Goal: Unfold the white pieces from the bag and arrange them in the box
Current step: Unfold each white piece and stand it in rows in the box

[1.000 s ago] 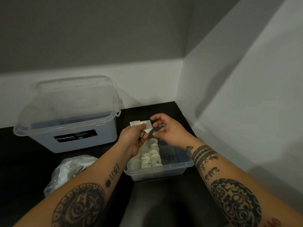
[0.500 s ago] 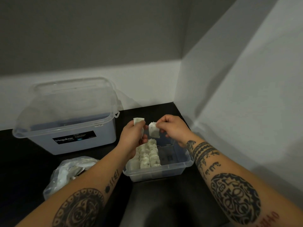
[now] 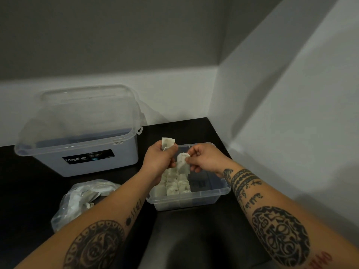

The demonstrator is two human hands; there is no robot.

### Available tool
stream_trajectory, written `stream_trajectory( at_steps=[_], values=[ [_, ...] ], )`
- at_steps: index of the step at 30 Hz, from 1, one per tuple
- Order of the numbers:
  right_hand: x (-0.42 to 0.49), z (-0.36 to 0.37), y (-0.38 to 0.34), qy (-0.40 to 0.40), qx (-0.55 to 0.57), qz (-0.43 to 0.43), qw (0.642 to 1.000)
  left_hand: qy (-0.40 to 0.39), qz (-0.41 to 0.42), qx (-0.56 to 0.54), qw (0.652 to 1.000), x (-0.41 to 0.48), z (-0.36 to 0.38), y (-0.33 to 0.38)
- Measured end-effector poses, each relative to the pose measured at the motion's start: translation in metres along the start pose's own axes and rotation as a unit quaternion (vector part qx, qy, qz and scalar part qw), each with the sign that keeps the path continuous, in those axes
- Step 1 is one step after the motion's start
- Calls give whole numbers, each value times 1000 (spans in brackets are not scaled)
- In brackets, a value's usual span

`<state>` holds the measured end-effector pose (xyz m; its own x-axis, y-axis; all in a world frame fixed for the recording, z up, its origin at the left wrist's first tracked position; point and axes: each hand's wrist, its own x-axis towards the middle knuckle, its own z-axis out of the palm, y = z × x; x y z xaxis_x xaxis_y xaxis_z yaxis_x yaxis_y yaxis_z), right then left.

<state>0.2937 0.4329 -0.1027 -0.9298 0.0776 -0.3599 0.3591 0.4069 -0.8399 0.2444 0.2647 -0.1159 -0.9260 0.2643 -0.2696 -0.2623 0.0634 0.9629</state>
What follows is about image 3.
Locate person's right hand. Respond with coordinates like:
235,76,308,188
186,143,233,178

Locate person's left hand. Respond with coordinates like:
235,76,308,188
139,141,179,187

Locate rows of white tea bags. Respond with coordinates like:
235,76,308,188
153,165,192,197

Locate small clear plastic bin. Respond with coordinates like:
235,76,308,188
145,142,231,212

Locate clear plastic bag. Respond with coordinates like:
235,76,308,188
51,179,121,232

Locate person's right forearm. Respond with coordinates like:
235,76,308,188
223,162,359,269

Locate person's left forearm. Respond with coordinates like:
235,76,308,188
14,170,157,269

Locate clear storage box lid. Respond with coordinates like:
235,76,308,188
18,84,144,150

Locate large clear storage box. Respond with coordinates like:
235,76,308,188
14,127,144,177

